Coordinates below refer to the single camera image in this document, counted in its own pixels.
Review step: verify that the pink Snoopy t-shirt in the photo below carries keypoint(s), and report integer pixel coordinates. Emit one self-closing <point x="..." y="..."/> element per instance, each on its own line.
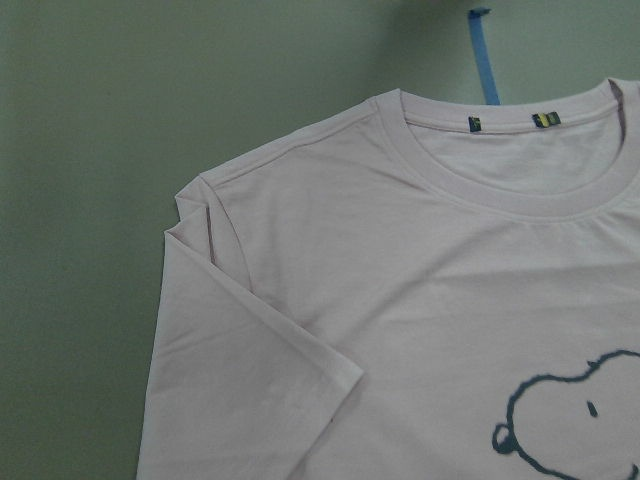
<point x="410" y="289"/>

